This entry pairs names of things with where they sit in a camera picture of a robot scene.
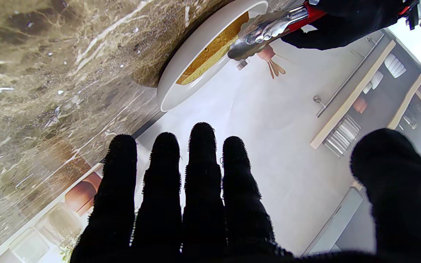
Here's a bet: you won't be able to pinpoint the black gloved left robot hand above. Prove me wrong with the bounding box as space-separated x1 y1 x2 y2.
282 0 416 50

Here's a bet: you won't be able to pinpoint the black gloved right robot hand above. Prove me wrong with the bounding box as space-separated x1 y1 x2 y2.
70 122 421 263

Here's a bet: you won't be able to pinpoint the red handled metal kitchen tongs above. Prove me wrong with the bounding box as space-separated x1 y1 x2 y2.
228 0 328 61

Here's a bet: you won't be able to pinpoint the toasted bread slice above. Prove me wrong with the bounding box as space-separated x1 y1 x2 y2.
176 11 250 85

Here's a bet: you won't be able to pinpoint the printed kitchen backdrop banner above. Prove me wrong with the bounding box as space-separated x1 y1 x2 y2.
0 0 421 263

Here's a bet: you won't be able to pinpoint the white round plate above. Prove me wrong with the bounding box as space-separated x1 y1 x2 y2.
157 0 269 113

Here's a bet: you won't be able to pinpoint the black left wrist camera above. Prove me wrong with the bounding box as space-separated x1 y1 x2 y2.
405 0 421 30

